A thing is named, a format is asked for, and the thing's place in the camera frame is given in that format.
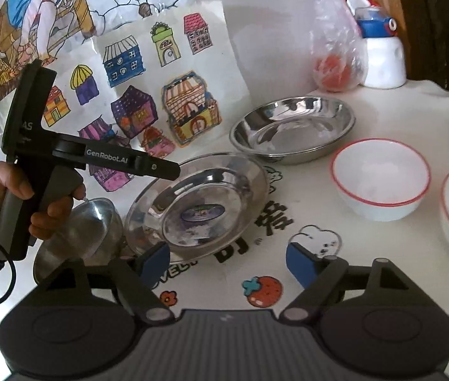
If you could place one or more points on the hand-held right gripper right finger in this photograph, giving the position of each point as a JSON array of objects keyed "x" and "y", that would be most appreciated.
[{"x": 298, "y": 262}]

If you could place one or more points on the red fruit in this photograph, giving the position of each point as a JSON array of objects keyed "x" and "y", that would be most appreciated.
[{"x": 331, "y": 73}]

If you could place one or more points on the small steel bowl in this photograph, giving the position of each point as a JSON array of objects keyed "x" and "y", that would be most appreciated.
[{"x": 85, "y": 226}]

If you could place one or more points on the coloured figures drawing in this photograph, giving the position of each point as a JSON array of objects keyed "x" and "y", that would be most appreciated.
[{"x": 30, "y": 8}]

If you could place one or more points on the white blue water bottle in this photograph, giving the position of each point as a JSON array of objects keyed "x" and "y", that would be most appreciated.
[{"x": 383, "y": 59}]

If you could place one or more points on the colourful houses drawing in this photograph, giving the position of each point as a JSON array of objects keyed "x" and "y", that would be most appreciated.
[{"x": 145, "y": 35}]

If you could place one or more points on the clear plastic bag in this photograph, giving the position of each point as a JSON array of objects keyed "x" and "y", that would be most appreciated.
[{"x": 333, "y": 27}]

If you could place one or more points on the steel plate with sticker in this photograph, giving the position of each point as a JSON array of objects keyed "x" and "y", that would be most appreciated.
[{"x": 208, "y": 194}]

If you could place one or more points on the white printed tablecloth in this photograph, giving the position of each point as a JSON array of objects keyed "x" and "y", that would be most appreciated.
[{"x": 367, "y": 246}]

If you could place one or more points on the plain steel plate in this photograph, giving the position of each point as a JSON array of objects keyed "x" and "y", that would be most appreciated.
[{"x": 288, "y": 135}]

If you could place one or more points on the person's left hand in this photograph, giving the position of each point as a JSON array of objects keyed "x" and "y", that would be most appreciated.
[{"x": 50, "y": 217}]

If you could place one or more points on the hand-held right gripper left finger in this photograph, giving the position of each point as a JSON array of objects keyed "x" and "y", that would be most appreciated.
[{"x": 156, "y": 256}]

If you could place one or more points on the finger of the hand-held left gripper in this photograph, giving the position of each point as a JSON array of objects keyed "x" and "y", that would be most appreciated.
[{"x": 159, "y": 167}]

